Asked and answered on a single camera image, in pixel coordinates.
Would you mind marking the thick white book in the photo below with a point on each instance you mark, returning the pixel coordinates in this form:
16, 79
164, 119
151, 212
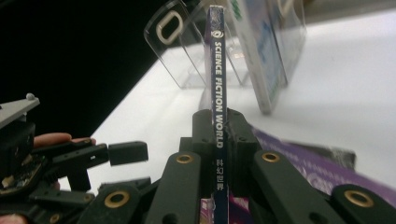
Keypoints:
258, 62

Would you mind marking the clear acrylic book rack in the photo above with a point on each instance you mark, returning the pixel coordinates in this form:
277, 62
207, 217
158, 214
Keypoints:
174, 62

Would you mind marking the purple magazine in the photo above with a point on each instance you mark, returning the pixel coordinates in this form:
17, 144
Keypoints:
327, 174

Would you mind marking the white table mat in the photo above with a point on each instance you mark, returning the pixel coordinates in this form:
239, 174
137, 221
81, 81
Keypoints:
342, 93

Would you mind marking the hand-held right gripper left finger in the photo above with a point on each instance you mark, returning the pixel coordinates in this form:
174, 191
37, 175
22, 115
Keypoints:
204, 130

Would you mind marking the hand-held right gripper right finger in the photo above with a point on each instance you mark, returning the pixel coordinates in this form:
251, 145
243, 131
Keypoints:
241, 140

